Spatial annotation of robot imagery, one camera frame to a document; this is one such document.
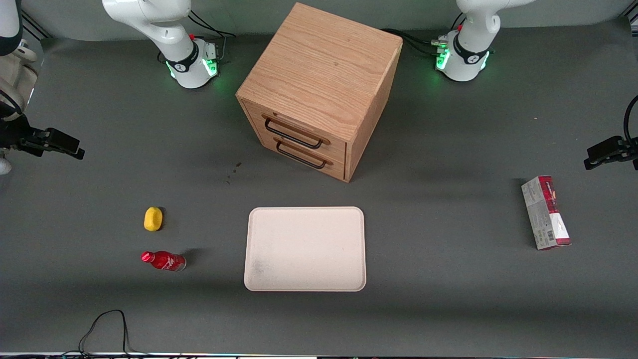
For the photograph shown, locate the black metal drawer handle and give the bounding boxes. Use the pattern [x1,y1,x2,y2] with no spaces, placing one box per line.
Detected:
[262,115,331,150]
[274,138,333,170]

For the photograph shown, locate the black right arm base cables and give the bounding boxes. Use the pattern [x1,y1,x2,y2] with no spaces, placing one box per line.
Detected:
[187,9,236,63]

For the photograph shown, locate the black left arm base cables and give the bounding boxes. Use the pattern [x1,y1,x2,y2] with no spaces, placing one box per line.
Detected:
[381,12,467,57]

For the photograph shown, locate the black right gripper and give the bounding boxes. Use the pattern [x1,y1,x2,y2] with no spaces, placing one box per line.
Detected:
[0,114,85,161]

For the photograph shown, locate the wooden drawer front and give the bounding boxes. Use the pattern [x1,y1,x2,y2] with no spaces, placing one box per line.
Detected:
[247,101,348,161]
[261,137,347,181]

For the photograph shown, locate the black arm base cables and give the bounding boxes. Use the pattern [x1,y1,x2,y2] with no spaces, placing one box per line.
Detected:
[381,12,467,57]
[187,9,236,63]

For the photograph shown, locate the red and grey carton box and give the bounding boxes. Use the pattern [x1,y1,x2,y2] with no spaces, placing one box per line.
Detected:
[521,175,572,251]

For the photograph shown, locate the wooden drawer cabinet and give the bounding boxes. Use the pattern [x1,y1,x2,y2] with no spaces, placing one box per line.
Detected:
[236,2,403,183]

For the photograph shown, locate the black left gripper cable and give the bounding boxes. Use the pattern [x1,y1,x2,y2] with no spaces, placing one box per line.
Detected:
[624,94,638,146]

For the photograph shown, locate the black looped table cable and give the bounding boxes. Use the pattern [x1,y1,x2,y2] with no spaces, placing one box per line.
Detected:
[62,309,150,358]

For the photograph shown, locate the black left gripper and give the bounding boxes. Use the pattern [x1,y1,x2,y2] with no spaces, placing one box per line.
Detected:
[584,136,638,171]

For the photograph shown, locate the red coke bottle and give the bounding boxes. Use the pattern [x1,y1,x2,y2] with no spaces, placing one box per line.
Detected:
[141,251,187,272]

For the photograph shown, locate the beige plastic tray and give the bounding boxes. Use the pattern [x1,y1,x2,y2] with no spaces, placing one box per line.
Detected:
[244,206,367,292]

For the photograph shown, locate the yellow toy lemon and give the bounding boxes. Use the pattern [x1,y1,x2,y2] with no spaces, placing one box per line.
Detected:
[144,206,164,232]

